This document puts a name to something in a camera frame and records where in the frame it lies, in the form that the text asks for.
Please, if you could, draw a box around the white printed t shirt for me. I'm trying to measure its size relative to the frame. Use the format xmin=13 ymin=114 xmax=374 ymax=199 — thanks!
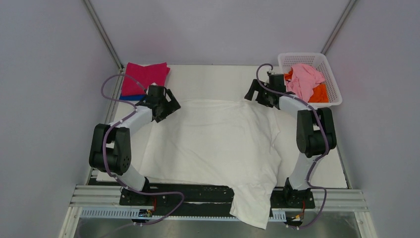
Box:
xmin=134 ymin=100 xmax=282 ymax=229

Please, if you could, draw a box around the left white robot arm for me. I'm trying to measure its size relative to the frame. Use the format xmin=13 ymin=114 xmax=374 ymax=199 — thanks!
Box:
xmin=89 ymin=85 xmax=181 ymax=205

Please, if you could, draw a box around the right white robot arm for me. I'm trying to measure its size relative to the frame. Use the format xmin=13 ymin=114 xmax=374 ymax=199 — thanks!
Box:
xmin=245 ymin=74 xmax=337 ymax=207

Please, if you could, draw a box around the folded blue t shirt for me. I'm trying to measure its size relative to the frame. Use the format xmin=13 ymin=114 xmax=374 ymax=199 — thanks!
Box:
xmin=119 ymin=95 xmax=146 ymax=101

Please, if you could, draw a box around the folded magenta t shirt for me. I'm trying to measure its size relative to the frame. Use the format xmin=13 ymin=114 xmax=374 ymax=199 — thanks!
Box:
xmin=121 ymin=62 xmax=170 ymax=97

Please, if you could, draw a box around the pink t shirt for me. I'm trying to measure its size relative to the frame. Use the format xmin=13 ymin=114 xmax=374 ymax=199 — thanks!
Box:
xmin=286 ymin=63 xmax=325 ymax=103

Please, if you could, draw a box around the orange t shirt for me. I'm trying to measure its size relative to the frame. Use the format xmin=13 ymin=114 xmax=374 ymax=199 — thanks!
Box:
xmin=284 ymin=69 xmax=329 ymax=103

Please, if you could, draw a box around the white plastic basket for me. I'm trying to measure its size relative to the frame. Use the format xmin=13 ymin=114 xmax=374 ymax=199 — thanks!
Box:
xmin=277 ymin=52 xmax=342 ymax=108

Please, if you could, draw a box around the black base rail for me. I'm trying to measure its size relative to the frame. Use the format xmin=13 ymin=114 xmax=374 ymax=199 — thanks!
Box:
xmin=119 ymin=183 xmax=315 ymax=218

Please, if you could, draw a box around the white slotted cable duct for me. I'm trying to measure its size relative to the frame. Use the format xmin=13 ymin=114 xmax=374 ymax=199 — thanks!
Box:
xmin=80 ymin=207 xmax=287 ymax=222

